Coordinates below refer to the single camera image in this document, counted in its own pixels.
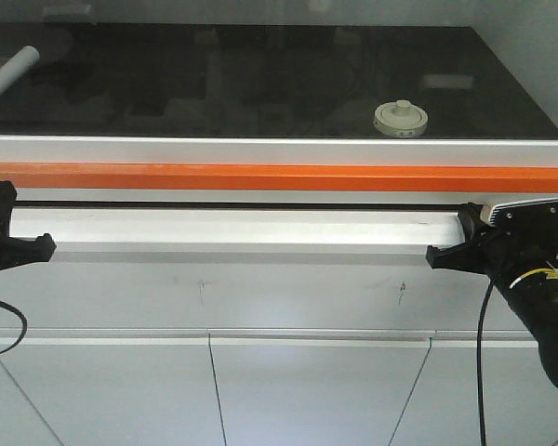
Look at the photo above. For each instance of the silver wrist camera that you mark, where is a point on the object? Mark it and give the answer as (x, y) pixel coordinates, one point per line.
(500, 214)

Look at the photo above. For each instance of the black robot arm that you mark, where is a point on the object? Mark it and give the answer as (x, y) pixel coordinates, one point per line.
(534, 301)

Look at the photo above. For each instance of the grey rolled paper tube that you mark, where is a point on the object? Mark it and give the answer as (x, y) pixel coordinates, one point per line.
(13, 68)

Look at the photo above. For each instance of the glass jar with beige lid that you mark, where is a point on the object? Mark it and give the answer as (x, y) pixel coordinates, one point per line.
(400, 119)

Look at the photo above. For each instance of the fume hood sash orange stripe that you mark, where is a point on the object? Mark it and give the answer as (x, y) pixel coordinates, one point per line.
(265, 170)

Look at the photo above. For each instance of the white fume hood base cabinet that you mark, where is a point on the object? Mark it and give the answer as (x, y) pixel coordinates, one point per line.
(223, 327)

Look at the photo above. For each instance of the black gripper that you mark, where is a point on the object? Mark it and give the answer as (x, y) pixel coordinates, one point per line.
(514, 252)

